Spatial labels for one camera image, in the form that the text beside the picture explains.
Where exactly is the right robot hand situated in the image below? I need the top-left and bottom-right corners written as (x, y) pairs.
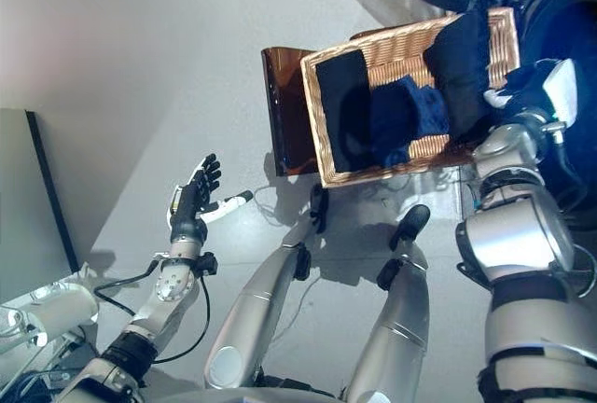
top-left (482, 57), bottom-right (580, 129)

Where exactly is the black garment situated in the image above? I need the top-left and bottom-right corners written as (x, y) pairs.
top-left (422, 10), bottom-right (496, 144)

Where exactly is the silver left robot leg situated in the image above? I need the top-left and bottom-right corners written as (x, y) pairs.
top-left (204, 186), bottom-right (330, 391)

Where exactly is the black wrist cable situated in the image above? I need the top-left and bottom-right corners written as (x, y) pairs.
top-left (92, 253), bottom-right (212, 365)

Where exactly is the blue knit garment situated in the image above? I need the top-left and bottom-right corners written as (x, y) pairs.
top-left (368, 75), bottom-right (451, 167)

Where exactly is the black rectangular cloth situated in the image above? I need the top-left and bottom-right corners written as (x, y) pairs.
top-left (315, 49), bottom-right (375, 174)

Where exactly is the thin white floor cable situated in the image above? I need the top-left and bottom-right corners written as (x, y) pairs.
top-left (254, 183), bottom-right (309, 236)

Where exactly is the white rounded equipment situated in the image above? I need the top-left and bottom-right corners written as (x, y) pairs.
top-left (0, 281), bottom-right (100, 354)

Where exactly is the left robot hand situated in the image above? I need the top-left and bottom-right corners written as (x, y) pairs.
top-left (167, 153), bottom-right (256, 243)

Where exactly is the brown glossy stool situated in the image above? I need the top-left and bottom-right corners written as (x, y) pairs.
top-left (260, 47), bottom-right (328, 177)

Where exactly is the silver right robot leg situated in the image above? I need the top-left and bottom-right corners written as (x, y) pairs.
top-left (344, 204), bottom-right (433, 403)

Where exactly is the rectangular wicker laundry basket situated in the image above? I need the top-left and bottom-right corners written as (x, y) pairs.
top-left (299, 7), bottom-right (521, 189)

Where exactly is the silver robot leg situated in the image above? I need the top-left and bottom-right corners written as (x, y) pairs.
top-left (344, 204), bottom-right (433, 403)
top-left (204, 186), bottom-right (330, 391)

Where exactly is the grey panel with black edge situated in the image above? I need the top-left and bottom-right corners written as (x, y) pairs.
top-left (0, 108), bottom-right (81, 304)

